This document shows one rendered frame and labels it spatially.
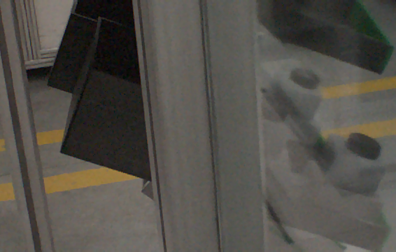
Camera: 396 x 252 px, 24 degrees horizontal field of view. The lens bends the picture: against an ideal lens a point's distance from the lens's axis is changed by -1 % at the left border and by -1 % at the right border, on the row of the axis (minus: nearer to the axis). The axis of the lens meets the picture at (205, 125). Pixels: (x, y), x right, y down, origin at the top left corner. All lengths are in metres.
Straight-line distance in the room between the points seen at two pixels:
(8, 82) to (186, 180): 0.42
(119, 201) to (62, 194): 0.24
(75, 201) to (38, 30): 1.34
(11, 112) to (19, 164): 0.04
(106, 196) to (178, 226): 3.20
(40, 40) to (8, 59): 3.92
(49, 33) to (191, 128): 4.33
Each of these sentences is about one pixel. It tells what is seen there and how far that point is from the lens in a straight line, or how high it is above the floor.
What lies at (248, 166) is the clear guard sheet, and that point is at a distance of 0.19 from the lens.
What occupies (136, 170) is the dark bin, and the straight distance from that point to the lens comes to 0.72.
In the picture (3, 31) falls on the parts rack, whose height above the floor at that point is 1.42.
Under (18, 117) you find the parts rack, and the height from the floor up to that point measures 1.36.
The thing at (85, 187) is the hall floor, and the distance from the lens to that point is 3.51.
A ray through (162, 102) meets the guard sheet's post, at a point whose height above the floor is 1.52.
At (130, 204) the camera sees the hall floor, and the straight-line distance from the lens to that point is 3.35.
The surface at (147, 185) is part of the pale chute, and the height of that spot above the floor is 1.19.
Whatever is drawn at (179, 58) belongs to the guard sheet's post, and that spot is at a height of 1.53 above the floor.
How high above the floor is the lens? 1.61
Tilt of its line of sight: 24 degrees down
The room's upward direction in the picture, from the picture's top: 5 degrees counter-clockwise
